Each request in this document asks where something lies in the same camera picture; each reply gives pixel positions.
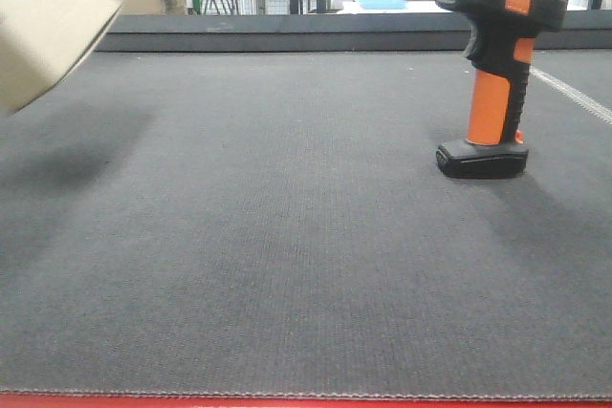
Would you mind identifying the orange black barcode scanner gun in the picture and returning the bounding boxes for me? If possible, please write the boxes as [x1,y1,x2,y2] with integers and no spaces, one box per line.
[435,0,567,179]

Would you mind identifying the brown cardboard box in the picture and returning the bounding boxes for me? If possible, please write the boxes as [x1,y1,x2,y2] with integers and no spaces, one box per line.
[1,0,121,115]

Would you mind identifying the far grey conveyor belt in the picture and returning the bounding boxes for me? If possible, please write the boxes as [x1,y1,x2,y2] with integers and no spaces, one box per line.
[95,10,612,54]

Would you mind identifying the dark grey conveyor belt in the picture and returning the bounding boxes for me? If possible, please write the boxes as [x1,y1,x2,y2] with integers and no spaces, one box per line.
[1,52,611,401]

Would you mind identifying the blue tray on table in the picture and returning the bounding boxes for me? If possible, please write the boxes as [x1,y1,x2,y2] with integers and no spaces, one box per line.
[353,0,408,11]

